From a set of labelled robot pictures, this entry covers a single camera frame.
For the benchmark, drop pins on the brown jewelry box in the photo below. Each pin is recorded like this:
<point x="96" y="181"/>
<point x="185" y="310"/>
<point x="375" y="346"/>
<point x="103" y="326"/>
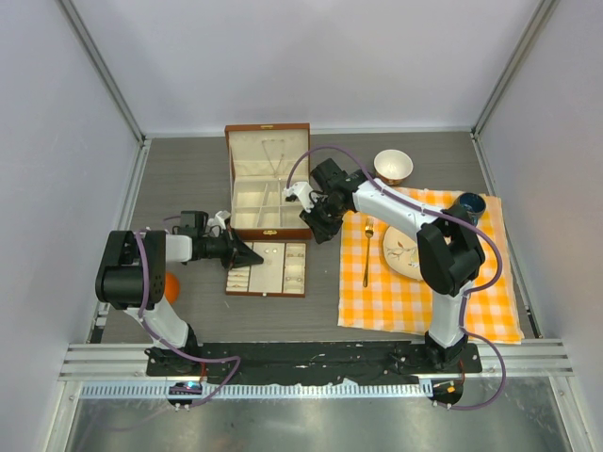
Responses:
<point x="262" y="159"/>

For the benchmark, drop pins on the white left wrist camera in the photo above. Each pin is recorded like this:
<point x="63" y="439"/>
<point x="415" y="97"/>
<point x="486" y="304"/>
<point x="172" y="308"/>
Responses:
<point x="218" y="223"/>

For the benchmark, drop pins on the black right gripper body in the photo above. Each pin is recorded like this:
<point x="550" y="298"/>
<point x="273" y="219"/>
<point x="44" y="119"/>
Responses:
<point x="326" y="209"/>

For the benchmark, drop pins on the gold fork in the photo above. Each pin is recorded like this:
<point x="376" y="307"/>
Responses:
<point x="369" y="232"/>

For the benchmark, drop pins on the brown jewelry tray insert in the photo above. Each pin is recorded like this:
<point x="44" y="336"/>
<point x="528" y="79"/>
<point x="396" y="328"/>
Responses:
<point x="285" y="277"/>

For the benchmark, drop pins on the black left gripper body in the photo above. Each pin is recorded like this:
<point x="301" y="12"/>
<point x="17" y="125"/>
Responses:
<point x="227" y="250"/>

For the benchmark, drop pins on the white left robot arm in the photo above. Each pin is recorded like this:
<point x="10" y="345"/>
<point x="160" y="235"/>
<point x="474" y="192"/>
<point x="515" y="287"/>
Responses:
<point x="132" y="277"/>

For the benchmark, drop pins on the yellow checkered cloth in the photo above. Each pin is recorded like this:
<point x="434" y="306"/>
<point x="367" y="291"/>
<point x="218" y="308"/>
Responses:
<point x="395" y="303"/>

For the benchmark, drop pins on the white ceramic bowl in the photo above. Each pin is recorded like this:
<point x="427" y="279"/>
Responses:
<point x="393" y="166"/>

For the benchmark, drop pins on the orange upturned bowl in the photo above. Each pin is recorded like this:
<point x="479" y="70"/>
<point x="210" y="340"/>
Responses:
<point x="172" y="288"/>

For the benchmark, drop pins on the dark blue mug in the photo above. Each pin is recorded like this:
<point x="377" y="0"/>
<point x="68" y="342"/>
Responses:
<point x="474" y="204"/>

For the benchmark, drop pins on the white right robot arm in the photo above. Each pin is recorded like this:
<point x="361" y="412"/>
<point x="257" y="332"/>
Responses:
<point x="449" y="252"/>

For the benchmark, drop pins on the decorated ceramic plate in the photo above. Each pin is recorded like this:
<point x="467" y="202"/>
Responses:
<point x="400" y="252"/>

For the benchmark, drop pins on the white slotted cable duct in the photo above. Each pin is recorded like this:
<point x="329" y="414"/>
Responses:
<point x="178" y="390"/>

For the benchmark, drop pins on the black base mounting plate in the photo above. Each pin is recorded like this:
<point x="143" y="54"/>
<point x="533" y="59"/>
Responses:
<point x="310" y="363"/>

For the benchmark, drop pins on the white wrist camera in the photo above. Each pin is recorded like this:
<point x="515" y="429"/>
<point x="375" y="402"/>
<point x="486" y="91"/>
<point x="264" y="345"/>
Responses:
<point x="302" y="192"/>
<point x="218" y="223"/>

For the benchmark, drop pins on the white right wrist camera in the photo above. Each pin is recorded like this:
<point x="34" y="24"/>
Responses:
<point x="302" y="192"/>

